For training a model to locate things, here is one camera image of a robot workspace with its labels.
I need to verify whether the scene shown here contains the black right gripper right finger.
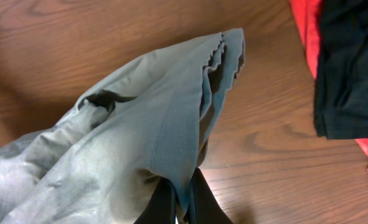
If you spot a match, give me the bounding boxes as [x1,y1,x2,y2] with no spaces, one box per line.
[188,168,233,224]

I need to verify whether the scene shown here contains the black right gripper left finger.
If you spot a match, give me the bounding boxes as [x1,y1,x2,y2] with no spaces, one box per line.
[134,178,176,224]

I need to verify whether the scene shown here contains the khaki shorts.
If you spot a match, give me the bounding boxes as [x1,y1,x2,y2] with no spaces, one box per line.
[0,29,245,223]

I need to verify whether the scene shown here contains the black garment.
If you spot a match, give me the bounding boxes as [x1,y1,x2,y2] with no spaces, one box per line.
[314,0,368,139]

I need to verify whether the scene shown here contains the red garment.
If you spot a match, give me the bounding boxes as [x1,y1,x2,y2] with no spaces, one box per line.
[289,0,368,170]

